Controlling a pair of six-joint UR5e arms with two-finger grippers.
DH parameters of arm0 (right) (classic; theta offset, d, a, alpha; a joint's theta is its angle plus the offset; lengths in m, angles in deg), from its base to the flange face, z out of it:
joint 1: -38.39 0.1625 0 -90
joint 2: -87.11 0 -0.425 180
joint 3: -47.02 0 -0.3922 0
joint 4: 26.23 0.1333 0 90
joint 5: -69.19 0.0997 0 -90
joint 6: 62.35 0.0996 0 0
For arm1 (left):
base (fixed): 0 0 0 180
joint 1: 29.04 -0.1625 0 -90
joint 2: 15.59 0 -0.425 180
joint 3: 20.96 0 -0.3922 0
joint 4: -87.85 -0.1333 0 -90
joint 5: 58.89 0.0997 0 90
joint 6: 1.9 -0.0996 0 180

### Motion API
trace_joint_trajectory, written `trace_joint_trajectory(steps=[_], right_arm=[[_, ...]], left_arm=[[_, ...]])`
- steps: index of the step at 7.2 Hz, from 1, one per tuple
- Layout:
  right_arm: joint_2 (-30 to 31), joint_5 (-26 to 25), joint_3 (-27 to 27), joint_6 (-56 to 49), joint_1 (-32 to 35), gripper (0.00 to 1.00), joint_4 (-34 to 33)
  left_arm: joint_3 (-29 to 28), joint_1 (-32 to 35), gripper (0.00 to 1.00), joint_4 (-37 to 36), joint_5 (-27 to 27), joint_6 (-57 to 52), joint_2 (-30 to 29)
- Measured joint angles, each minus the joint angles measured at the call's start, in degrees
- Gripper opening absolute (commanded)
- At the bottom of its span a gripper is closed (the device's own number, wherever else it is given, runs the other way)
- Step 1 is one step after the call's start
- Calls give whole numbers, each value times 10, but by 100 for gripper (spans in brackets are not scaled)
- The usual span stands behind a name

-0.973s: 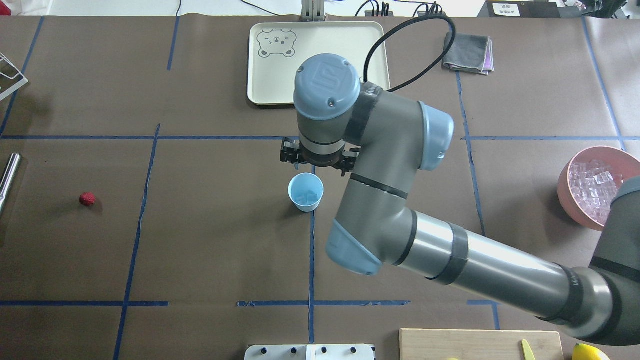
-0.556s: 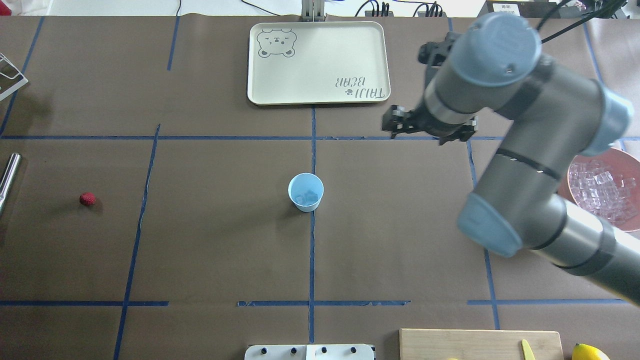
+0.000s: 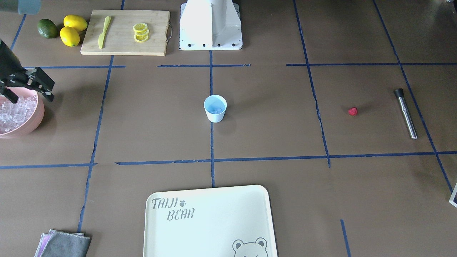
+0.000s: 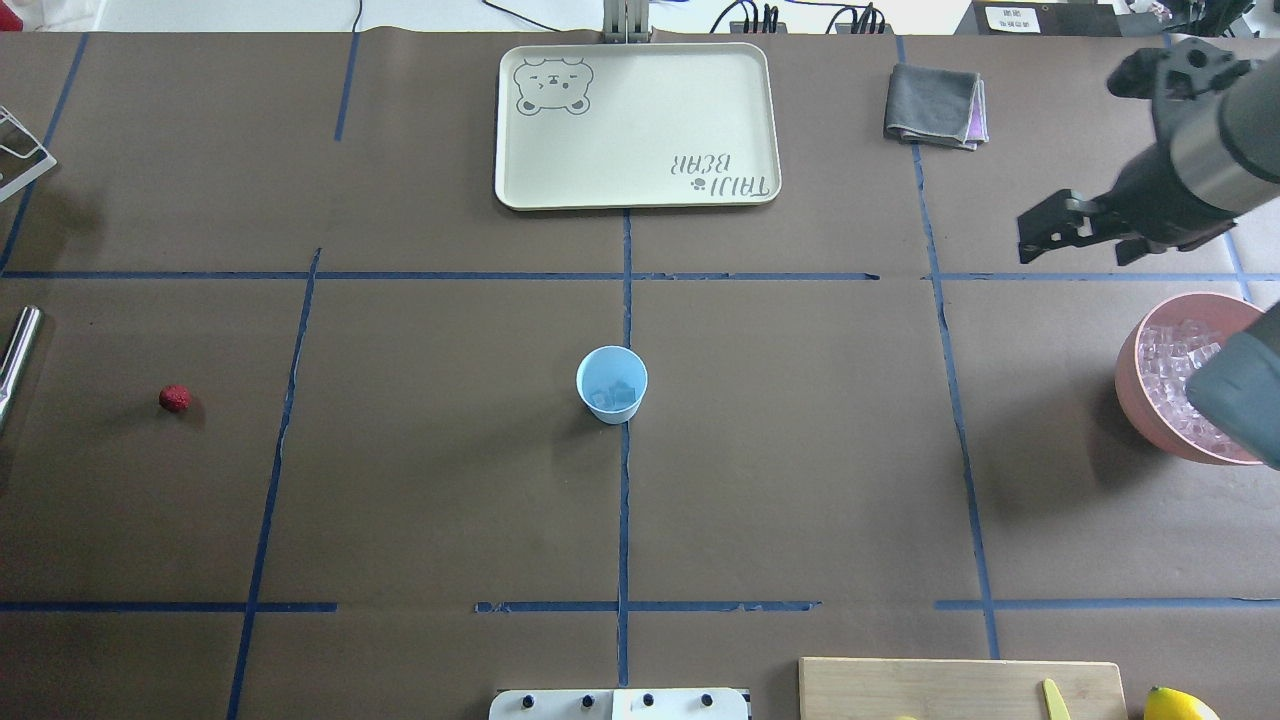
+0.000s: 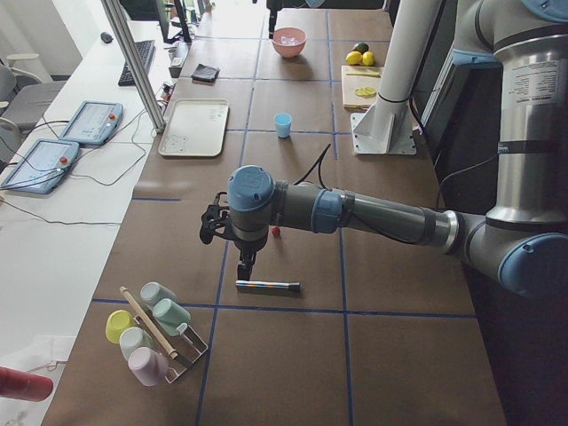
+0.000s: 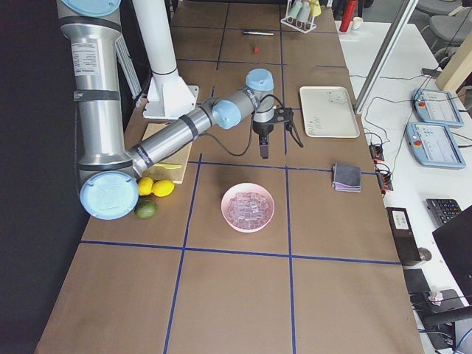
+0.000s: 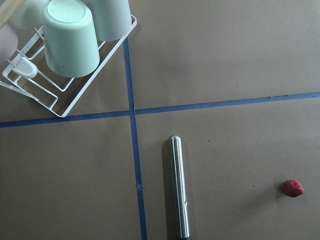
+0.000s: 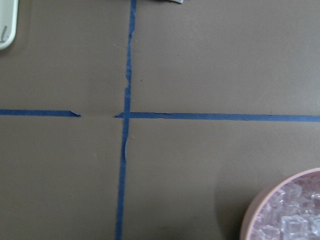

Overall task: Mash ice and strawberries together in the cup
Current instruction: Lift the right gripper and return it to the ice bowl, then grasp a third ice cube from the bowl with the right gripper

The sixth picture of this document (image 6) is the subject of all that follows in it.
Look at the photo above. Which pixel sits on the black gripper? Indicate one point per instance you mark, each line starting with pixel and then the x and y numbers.
pixel 262 130

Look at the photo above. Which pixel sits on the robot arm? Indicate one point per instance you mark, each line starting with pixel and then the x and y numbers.
pixel 108 170

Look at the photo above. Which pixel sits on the pink bowl of ice cubes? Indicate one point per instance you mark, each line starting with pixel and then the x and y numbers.
pixel 247 207

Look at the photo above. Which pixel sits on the grey plastic cup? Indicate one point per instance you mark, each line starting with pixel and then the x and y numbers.
pixel 304 12

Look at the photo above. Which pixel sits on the mint green plastic cup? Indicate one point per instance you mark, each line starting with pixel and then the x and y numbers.
pixel 294 9

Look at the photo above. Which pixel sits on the yellow plastic cup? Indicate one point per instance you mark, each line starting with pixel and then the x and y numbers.
pixel 315 8

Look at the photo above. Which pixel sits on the small white cup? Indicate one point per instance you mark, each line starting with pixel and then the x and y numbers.
pixel 356 23

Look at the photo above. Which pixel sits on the cream bear serving tray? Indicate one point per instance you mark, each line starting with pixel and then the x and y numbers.
pixel 327 112

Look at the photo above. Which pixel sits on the wooden cutting board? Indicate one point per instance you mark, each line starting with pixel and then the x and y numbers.
pixel 173 173

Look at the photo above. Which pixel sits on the grey and purple folded cloth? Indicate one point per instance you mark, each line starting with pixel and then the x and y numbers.
pixel 346 178

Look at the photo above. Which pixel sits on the yellow plastic knife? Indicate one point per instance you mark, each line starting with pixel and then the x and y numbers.
pixel 168 166

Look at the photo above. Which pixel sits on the white pillar with base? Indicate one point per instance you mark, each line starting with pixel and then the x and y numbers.
pixel 168 96

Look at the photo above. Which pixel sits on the yellow lemon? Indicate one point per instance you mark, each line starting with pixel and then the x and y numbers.
pixel 145 186
pixel 163 188

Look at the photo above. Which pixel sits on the red bottle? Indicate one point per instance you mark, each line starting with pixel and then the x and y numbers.
pixel 348 14

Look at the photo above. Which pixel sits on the lower blue teach pendant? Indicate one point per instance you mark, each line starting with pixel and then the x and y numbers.
pixel 433 145

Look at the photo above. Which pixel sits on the blue teach pendant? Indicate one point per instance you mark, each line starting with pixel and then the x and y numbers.
pixel 433 145
pixel 436 107

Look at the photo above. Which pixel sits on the black box with label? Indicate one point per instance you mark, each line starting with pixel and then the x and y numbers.
pixel 403 236

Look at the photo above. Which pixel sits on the upper blue teach pendant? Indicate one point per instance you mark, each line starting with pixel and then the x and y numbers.
pixel 436 107

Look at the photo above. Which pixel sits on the black keyboard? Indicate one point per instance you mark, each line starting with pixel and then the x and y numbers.
pixel 442 210

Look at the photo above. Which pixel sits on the computer mouse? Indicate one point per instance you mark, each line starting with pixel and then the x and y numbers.
pixel 425 254

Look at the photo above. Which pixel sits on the black laptop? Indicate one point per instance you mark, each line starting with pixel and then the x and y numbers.
pixel 453 239

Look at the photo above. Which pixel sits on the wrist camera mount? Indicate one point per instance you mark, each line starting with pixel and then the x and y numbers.
pixel 285 116

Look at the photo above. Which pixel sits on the white wire cup rack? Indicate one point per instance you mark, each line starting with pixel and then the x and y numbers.
pixel 296 25

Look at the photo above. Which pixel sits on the aluminium frame post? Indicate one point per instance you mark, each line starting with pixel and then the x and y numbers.
pixel 392 36

